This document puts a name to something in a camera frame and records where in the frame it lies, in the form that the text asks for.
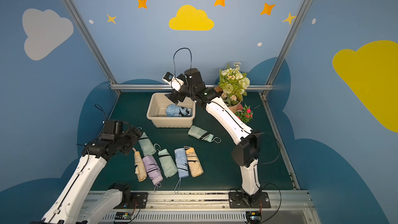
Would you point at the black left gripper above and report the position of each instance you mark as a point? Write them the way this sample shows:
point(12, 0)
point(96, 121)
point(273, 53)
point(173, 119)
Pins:
point(131, 135)

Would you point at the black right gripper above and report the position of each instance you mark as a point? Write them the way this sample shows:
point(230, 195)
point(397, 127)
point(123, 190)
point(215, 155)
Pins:
point(178, 93)

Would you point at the light blue umbrella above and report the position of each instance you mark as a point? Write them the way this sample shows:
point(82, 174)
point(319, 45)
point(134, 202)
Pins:
point(185, 112)
point(173, 111)
point(182, 166)

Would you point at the mint green umbrella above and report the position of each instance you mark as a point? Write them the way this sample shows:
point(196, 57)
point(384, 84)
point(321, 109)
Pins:
point(146, 145)
point(203, 135)
point(166, 160)

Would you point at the beige yellow umbrella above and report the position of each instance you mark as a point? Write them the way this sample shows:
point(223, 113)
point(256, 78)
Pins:
point(193, 162)

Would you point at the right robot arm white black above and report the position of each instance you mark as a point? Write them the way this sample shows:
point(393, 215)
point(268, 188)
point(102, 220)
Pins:
point(247, 141)

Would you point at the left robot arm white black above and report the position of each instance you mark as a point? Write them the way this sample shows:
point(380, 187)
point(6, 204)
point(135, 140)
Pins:
point(67, 209)

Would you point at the beige plastic storage box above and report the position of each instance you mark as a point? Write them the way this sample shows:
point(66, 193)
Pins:
point(165, 114)

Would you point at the beige umbrella left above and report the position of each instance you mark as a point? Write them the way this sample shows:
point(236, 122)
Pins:
point(140, 170)

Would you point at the lilac purple umbrella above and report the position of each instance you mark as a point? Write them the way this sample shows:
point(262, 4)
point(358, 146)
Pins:
point(153, 171)

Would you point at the terracotta pot with white flowers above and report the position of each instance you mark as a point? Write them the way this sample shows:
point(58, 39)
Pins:
point(232, 86)

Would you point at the small white pot pink flowers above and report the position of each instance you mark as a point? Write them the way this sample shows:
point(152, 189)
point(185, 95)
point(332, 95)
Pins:
point(245, 114)

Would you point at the left circuit board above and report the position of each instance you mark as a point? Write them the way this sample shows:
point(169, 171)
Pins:
point(123, 216)

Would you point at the circuit board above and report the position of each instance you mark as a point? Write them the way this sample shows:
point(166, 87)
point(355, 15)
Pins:
point(123, 216)
point(253, 217)

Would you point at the right circuit board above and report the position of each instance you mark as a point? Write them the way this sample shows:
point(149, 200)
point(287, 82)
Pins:
point(253, 217)

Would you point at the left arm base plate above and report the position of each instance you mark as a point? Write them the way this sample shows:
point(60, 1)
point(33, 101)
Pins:
point(140, 199)

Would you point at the aluminium mounting rail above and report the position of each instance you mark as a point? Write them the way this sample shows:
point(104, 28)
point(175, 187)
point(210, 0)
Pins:
point(213, 206)

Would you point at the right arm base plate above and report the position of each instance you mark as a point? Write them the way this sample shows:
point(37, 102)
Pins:
point(236, 200)

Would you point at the aluminium frame left post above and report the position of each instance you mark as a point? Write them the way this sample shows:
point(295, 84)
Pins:
point(82, 27)

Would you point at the aluminium frame post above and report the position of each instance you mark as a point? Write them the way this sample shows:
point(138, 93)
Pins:
point(300, 16)
point(82, 27)

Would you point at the aluminium frame right post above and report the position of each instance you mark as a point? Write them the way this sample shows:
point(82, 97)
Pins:
point(300, 16)

